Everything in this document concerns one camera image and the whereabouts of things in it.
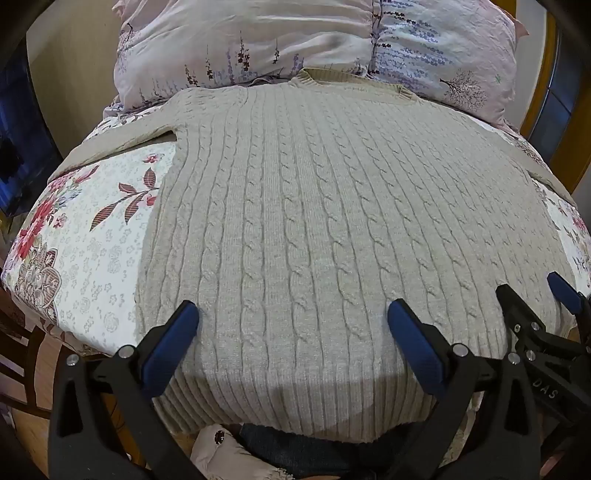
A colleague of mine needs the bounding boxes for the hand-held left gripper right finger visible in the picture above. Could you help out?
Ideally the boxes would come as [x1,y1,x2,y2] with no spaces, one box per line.
[387,299,543,480]

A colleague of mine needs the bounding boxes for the wooden chair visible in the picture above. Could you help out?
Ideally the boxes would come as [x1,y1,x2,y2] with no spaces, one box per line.
[0,293,63,418]

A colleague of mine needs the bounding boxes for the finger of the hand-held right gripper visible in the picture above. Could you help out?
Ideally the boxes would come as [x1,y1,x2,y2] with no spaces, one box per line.
[546,271,591,335]
[495,284,563,366]

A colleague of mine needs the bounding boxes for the beige cable-knit sweater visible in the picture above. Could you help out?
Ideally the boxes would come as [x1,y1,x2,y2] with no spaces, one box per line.
[62,67,578,437]

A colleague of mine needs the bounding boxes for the yellow wooden frame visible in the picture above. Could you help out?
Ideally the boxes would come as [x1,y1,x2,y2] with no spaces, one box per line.
[521,0,591,197]

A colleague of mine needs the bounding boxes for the dark blue cloth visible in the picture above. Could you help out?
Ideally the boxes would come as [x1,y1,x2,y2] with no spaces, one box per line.
[0,44,63,222]

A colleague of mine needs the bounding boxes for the person's blue jeans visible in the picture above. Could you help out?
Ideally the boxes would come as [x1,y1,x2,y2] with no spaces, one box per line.
[239,421,404,480]

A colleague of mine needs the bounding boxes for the floral bedsheet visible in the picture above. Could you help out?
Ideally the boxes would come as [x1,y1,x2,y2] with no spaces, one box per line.
[0,104,591,462]

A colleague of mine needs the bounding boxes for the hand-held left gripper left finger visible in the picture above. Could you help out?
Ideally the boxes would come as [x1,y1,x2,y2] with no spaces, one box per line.
[48,300,204,480]

